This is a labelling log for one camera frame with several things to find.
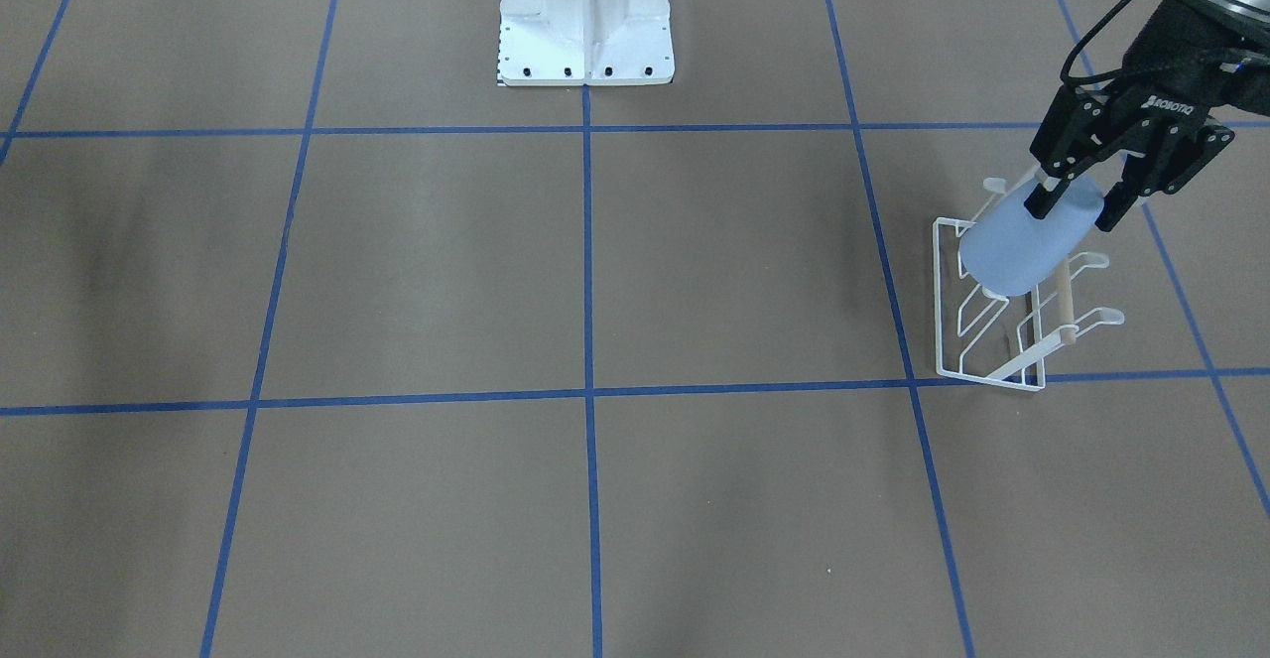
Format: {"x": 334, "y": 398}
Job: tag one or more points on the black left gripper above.
{"x": 1169, "y": 70}

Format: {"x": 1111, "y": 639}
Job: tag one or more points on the light blue plastic cup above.
{"x": 1009, "y": 251}

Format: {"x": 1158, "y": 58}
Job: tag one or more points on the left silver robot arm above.
{"x": 1190, "y": 58}

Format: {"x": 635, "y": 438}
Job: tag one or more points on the white wire cup holder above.
{"x": 1006, "y": 342}

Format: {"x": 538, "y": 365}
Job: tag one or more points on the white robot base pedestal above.
{"x": 564, "y": 43}

